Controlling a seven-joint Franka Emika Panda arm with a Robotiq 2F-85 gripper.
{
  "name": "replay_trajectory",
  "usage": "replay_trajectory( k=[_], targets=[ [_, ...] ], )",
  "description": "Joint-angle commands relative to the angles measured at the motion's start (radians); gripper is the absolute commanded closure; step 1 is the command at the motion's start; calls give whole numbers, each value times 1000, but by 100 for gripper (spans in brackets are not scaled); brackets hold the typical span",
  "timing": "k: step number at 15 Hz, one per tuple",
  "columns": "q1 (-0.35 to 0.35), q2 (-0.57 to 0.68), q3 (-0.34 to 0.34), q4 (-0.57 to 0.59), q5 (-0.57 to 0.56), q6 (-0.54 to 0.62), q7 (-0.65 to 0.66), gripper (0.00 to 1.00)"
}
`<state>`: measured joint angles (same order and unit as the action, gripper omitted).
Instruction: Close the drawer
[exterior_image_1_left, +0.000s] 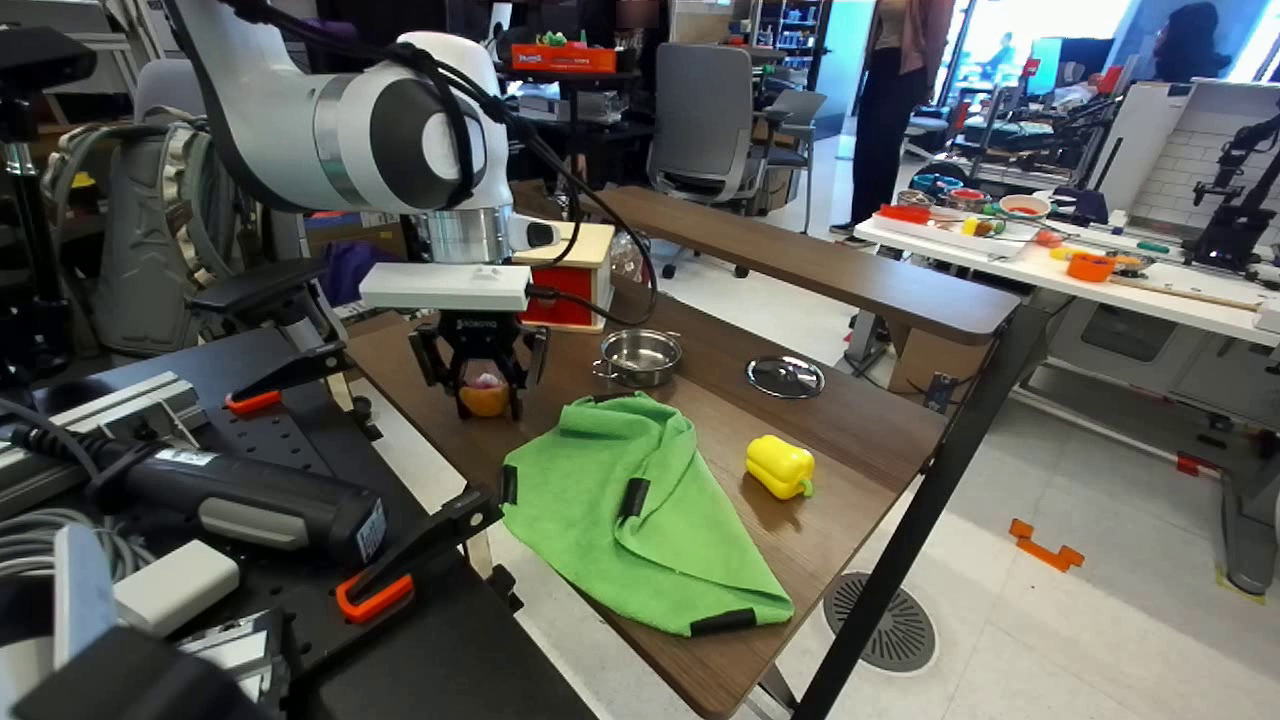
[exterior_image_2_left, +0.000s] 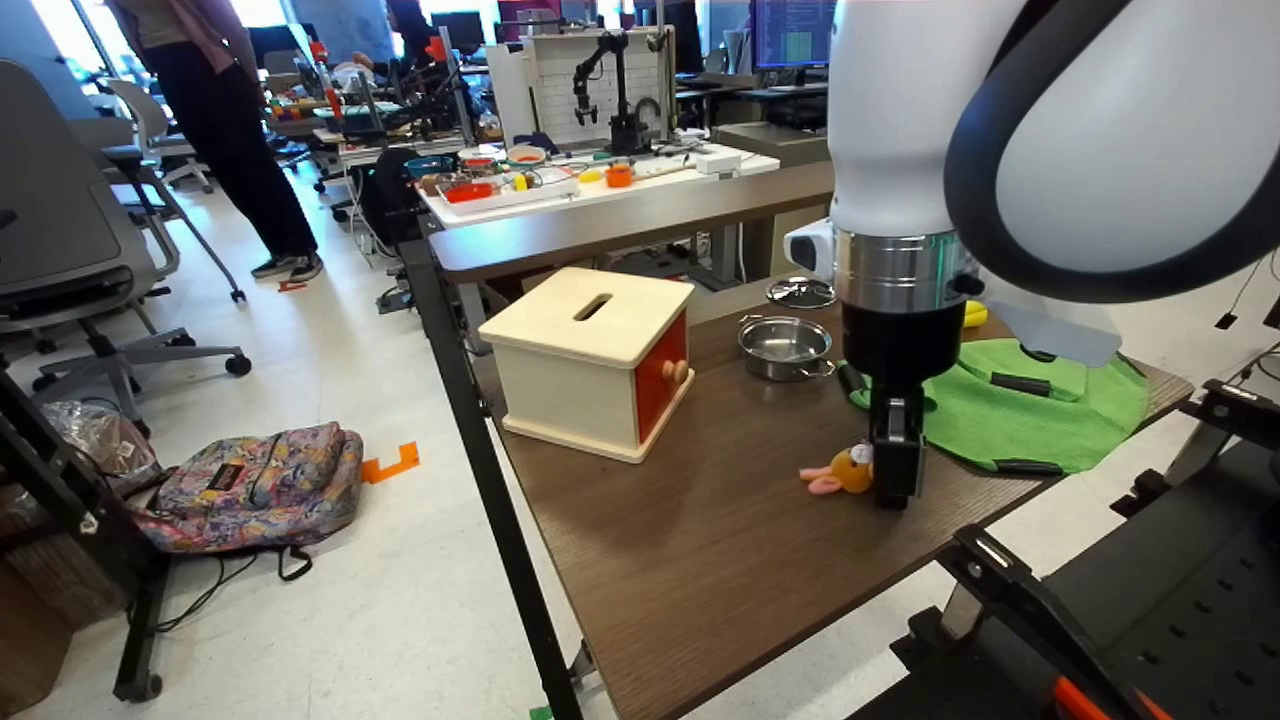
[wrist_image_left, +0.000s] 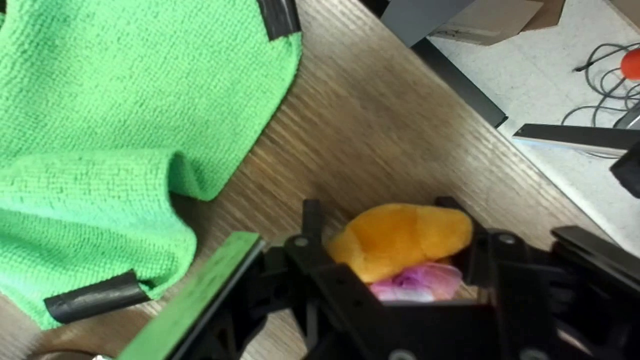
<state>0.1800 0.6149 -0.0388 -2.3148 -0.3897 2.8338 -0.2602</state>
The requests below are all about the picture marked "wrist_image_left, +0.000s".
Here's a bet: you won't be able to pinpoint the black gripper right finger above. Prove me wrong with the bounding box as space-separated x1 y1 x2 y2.
433 194 499 285

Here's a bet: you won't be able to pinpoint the green microfiber cloth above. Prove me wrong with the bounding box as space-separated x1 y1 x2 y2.
0 0 305 331

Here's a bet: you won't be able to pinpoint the black table frame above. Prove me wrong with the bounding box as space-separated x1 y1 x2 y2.
407 36 509 130

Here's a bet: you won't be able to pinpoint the orange pink plush toy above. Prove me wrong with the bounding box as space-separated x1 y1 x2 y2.
323 201 475 303

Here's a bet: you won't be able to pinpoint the flat brown cardboard piece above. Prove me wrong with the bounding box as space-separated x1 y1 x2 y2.
432 0 568 48

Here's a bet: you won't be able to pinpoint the black block object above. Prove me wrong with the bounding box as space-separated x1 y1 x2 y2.
608 138 640 200

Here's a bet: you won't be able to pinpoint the grey floor cables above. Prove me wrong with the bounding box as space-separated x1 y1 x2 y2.
560 39 640 127

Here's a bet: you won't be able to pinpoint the red orange ball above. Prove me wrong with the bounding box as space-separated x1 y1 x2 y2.
618 46 640 83

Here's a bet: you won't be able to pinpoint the flat black bar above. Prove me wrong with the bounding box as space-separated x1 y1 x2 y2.
511 121 640 151

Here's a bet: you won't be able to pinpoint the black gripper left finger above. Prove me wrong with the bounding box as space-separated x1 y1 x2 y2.
283 195 330 269

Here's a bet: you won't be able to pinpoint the grey panel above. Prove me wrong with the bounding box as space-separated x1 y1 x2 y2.
378 0 475 48

